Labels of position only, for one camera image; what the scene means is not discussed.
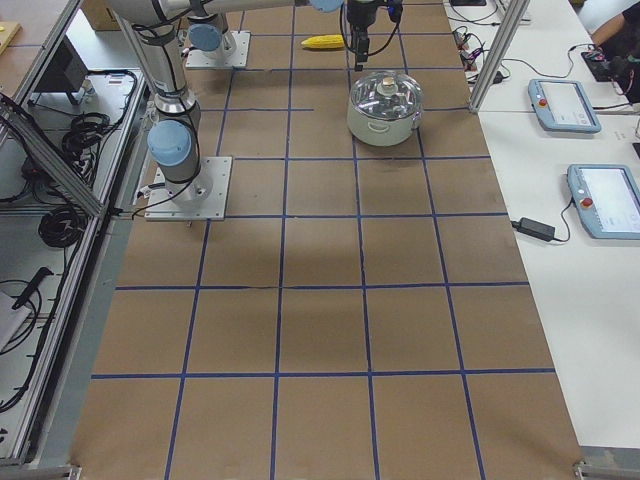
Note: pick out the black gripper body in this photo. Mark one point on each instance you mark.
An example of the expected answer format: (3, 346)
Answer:
(358, 15)

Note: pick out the teach pendant tablet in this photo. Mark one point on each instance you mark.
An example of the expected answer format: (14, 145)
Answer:
(562, 106)
(607, 200)

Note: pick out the glass pot lid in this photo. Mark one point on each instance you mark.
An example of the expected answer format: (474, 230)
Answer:
(387, 95)

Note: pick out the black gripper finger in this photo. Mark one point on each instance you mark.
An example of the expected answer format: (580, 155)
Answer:
(360, 45)

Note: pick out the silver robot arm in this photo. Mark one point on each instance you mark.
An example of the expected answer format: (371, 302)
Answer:
(211, 34)
(155, 38)

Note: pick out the brown paper table mat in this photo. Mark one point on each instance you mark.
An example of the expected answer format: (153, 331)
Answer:
(360, 313)

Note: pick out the yellow corn cob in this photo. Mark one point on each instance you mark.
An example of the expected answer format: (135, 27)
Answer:
(323, 42)

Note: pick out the far teach pendant tablet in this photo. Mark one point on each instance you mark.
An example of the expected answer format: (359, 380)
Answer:
(562, 106)

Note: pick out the near teach pendant tablet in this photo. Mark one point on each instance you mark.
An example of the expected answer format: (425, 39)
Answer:
(607, 200)

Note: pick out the aluminium frame post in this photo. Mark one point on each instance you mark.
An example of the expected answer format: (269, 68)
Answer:
(497, 51)

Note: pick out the small circuit board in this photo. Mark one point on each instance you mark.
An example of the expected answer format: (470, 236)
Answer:
(470, 48)

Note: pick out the black power adapter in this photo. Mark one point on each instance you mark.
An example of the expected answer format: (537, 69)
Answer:
(534, 229)

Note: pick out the cardboard box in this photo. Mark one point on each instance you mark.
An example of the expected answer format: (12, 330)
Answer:
(99, 15)

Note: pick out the pale green cooking pot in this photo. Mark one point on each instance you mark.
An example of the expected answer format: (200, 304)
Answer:
(382, 133)

